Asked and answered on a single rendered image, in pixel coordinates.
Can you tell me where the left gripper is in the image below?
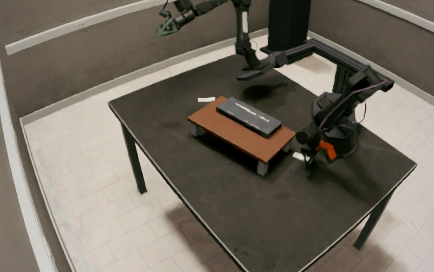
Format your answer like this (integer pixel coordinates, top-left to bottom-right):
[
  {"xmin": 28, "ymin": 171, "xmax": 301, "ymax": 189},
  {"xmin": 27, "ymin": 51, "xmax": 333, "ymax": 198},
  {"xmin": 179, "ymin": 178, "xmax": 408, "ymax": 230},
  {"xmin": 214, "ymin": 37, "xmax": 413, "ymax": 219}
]
[{"xmin": 300, "ymin": 137, "xmax": 336, "ymax": 164}]

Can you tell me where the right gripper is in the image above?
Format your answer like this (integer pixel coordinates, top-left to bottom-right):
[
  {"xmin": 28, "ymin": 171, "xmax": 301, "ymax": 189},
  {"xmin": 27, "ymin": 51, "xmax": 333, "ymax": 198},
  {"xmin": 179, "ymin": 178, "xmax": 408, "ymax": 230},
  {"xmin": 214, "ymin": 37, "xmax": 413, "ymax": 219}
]
[{"xmin": 153, "ymin": 9, "xmax": 187, "ymax": 37}]

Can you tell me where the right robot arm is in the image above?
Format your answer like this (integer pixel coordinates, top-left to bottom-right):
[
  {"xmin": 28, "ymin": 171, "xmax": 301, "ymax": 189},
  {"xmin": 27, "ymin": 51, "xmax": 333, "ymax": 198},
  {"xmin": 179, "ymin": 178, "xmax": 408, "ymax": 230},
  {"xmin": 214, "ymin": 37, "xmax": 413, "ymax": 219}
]
[{"xmin": 159, "ymin": 0, "xmax": 271, "ymax": 70}]

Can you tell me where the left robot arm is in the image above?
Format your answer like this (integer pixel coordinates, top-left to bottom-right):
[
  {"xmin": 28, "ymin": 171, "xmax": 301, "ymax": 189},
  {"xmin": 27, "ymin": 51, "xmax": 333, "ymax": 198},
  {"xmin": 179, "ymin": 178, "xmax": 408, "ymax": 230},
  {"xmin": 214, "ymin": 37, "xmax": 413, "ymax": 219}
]
[{"xmin": 296, "ymin": 64, "xmax": 385, "ymax": 145}]

